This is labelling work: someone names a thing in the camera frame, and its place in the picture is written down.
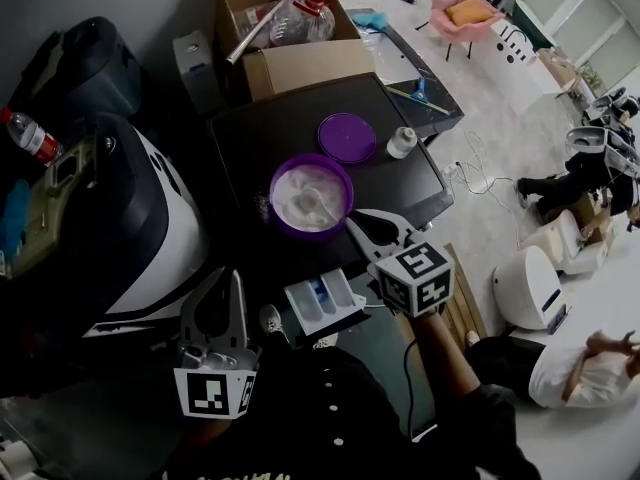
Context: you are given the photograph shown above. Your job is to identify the brown cardboard box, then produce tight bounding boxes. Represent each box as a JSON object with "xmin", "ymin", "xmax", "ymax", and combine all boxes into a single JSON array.
[{"xmin": 214, "ymin": 0, "xmax": 377, "ymax": 103}]

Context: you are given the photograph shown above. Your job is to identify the black cable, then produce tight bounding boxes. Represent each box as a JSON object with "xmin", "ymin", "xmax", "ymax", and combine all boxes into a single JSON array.
[{"xmin": 402, "ymin": 336, "xmax": 422, "ymax": 442}]

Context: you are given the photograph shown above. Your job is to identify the blue fluffy duster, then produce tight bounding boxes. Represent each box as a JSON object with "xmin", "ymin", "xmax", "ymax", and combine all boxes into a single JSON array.
[{"xmin": 351, "ymin": 9, "xmax": 390, "ymax": 33}]

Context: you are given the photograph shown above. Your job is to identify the black marble table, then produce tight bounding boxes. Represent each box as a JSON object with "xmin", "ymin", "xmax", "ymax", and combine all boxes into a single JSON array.
[{"xmin": 345, "ymin": 7, "xmax": 466, "ymax": 140}]

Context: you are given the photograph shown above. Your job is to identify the white plastic scoop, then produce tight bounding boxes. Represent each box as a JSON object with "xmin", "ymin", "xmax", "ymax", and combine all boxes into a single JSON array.
[{"xmin": 291, "ymin": 186, "xmax": 347, "ymax": 224}]

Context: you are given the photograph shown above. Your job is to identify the purple round lid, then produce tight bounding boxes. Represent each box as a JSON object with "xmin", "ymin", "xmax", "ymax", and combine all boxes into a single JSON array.
[{"xmin": 317, "ymin": 112, "xmax": 377, "ymax": 164}]

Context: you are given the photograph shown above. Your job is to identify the clear jug with red cap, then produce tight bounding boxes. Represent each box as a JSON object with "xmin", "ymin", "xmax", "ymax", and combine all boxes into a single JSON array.
[{"xmin": 268, "ymin": 0, "xmax": 337, "ymax": 49}]

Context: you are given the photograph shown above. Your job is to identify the blue squeegee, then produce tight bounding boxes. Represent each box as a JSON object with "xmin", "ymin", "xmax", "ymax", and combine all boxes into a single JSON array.
[{"xmin": 385, "ymin": 76, "xmax": 451, "ymax": 116}]

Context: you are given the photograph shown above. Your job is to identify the dark green cabinet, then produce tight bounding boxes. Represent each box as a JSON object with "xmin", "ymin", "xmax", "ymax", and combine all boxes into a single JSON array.
[{"xmin": 512, "ymin": 0, "xmax": 557, "ymax": 52}]

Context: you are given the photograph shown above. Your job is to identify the person's right forearm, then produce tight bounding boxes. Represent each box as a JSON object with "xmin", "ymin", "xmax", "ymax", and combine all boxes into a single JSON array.
[{"xmin": 399, "ymin": 303, "xmax": 482, "ymax": 400}]

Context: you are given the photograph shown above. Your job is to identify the white and black appliance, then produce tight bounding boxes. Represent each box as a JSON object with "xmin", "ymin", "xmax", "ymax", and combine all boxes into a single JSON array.
[{"xmin": 74, "ymin": 112, "xmax": 211, "ymax": 339}]

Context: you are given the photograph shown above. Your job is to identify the white floor cable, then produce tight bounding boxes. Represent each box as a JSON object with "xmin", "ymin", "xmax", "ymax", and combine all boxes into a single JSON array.
[{"xmin": 449, "ymin": 128, "xmax": 524, "ymax": 242}]

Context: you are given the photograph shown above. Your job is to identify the white rectangular box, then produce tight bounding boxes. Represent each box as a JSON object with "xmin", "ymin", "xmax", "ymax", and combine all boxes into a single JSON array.
[{"xmin": 172, "ymin": 30, "xmax": 224, "ymax": 115}]

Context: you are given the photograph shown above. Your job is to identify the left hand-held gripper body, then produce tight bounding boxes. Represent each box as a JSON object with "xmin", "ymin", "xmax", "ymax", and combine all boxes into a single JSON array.
[{"xmin": 172, "ymin": 338, "xmax": 262, "ymax": 420}]

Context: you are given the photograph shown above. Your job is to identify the white detergent powder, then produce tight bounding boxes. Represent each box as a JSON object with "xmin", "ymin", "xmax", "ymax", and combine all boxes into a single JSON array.
[{"xmin": 273, "ymin": 162, "xmax": 349, "ymax": 230}]

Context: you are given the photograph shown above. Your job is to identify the blue cloth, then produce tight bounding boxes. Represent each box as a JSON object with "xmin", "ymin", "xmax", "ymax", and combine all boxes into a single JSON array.
[{"xmin": 0, "ymin": 177, "xmax": 32, "ymax": 257}]

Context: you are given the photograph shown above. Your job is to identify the small white jar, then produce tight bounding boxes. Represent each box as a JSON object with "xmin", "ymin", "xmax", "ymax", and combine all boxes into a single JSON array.
[{"xmin": 386, "ymin": 126, "xmax": 419, "ymax": 160}]

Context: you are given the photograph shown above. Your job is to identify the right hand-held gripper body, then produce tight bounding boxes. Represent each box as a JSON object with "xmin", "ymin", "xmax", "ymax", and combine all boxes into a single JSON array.
[{"xmin": 366, "ymin": 226, "xmax": 455, "ymax": 318}]

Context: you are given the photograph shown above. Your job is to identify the black washing machine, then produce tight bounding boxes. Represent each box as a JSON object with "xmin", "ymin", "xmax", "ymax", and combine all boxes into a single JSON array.
[{"xmin": 206, "ymin": 71, "xmax": 456, "ymax": 289}]

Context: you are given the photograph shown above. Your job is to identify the person's left shoe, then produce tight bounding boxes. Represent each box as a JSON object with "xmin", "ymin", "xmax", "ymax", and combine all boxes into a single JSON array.
[{"xmin": 258, "ymin": 303, "xmax": 291, "ymax": 345}]

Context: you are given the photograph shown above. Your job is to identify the yellow cushion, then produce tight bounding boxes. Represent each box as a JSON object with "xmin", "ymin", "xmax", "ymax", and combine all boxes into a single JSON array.
[{"xmin": 444, "ymin": 0, "xmax": 497, "ymax": 25}]

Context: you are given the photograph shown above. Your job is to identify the person's left forearm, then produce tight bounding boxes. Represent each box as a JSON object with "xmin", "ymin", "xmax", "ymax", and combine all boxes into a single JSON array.
[{"xmin": 182, "ymin": 414, "xmax": 236, "ymax": 452}]

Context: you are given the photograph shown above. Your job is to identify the white detergent drawer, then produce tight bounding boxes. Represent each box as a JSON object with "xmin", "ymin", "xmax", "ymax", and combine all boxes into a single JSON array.
[{"xmin": 283, "ymin": 269, "xmax": 367, "ymax": 338}]

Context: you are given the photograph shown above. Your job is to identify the olive green tray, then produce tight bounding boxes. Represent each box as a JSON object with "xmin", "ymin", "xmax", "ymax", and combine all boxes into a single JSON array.
[{"xmin": 0, "ymin": 135, "xmax": 99, "ymax": 282}]

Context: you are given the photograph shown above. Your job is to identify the white counter with black marks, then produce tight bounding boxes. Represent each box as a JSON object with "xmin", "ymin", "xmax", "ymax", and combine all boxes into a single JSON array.
[{"xmin": 488, "ymin": 16, "xmax": 565, "ymax": 103}]

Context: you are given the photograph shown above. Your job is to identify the black suitcase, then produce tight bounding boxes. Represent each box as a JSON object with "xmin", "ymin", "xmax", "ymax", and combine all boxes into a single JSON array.
[{"xmin": 7, "ymin": 15, "xmax": 144, "ymax": 119}]

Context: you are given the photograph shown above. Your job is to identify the shiny metal tube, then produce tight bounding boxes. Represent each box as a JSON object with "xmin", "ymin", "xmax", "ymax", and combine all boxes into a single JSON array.
[{"xmin": 225, "ymin": 0, "xmax": 292, "ymax": 67}]

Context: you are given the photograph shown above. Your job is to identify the person's black shirt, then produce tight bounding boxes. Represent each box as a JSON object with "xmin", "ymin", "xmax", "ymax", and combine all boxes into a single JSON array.
[{"xmin": 162, "ymin": 345, "xmax": 544, "ymax": 480}]

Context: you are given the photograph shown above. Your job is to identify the purple round tub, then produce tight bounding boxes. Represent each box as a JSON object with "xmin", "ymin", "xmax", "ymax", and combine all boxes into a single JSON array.
[{"xmin": 268, "ymin": 153, "xmax": 356, "ymax": 244}]

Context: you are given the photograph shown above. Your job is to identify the white rounded machine housing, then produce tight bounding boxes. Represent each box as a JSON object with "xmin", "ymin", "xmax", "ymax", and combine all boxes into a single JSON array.
[{"xmin": 491, "ymin": 244, "xmax": 572, "ymax": 337}]

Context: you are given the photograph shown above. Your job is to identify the pink chair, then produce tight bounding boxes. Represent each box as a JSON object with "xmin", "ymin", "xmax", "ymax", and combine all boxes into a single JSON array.
[{"xmin": 415, "ymin": 0, "xmax": 506, "ymax": 62}]

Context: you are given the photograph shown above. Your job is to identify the white open box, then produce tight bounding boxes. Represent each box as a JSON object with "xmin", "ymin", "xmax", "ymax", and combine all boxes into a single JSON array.
[{"xmin": 519, "ymin": 209, "xmax": 615, "ymax": 277}]

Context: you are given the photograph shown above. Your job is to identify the water bottle with red label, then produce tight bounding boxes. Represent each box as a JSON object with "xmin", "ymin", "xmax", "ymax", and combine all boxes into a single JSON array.
[{"xmin": 0, "ymin": 106, "xmax": 65, "ymax": 164}]

